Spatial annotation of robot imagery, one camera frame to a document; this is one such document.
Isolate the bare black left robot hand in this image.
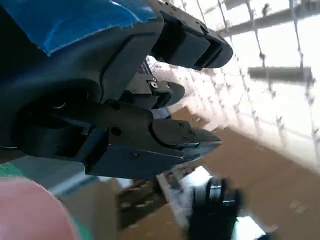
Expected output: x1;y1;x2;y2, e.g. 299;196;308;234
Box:
0;0;234;181

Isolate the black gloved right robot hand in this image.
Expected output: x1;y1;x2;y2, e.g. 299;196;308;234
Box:
191;177;243;240

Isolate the pink bowl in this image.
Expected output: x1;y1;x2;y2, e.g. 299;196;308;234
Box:
0;177;79;240

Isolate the wide white mesh cabinet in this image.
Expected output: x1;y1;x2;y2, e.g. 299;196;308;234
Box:
144;0;320;156

